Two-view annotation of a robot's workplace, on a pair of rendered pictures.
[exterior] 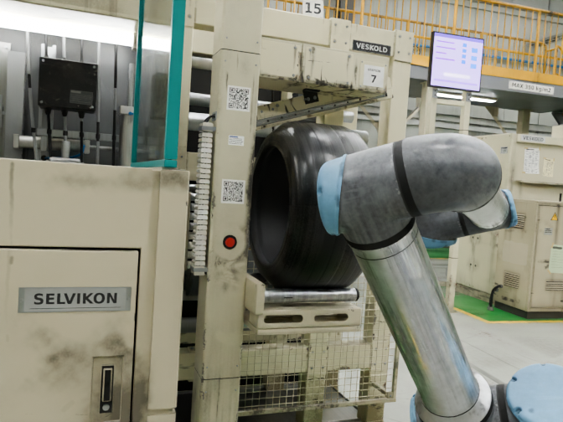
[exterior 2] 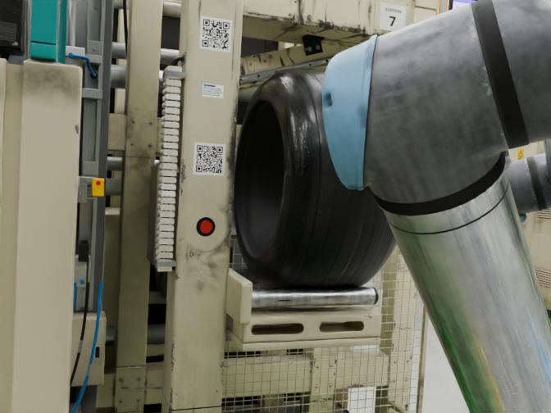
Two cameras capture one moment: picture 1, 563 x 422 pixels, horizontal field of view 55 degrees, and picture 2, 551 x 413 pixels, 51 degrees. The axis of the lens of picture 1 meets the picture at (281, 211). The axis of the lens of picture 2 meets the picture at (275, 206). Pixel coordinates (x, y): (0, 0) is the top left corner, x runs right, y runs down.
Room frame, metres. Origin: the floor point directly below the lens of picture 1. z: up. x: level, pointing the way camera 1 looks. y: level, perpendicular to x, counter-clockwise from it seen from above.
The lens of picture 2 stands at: (0.36, -0.03, 1.19)
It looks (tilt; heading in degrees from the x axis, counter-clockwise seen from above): 3 degrees down; 1
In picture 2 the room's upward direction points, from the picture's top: 3 degrees clockwise
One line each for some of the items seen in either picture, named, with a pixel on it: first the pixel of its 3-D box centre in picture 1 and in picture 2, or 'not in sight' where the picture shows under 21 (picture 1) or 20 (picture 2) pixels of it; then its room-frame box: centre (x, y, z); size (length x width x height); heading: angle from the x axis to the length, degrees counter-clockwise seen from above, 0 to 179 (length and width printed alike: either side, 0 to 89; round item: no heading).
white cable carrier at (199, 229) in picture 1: (203, 198); (170, 170); (1.71, 0.25, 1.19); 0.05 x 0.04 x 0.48; 21
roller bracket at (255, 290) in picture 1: (242, 286); (225, 286); (1.82, 0.11, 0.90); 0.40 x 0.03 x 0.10; 21
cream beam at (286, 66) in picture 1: (307, 71); (307, 13); (2.20, -0.07, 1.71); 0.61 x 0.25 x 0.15; 111
